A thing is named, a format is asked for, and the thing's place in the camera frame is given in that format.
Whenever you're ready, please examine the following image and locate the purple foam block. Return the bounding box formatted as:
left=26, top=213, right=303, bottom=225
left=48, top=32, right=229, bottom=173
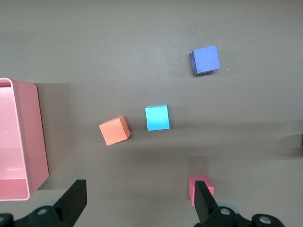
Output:
left=188, top=44, right=221, bottom=76

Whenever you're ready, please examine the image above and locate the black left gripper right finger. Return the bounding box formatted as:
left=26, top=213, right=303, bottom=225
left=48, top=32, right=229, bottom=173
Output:
left=193, top=180, right=285, bottom=227

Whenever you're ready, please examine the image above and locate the pink plastic bin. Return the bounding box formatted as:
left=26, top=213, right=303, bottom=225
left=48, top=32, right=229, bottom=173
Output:
left=0, top=78, right=50, bottom=201

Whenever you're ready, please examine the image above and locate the light blue foam block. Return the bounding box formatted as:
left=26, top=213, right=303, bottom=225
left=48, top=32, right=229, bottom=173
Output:
left=144, top=104, right=171, bottom=131

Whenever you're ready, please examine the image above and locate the red foam block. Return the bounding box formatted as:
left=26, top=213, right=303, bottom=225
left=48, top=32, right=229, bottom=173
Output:
left=188, top=176, right=215, bottom=206

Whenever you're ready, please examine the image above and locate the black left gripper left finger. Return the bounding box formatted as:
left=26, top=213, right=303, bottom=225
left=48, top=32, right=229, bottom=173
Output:
left=0, top=179, right=88, bottom=227

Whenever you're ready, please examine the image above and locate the brown table cover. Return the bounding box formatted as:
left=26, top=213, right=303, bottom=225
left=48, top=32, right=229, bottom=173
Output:
left=0, top=0, right=303, bottom=227

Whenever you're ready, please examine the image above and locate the orange foam block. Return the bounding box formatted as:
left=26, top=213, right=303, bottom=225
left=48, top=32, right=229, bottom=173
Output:
left=98, top=115, right=132, bottom=147

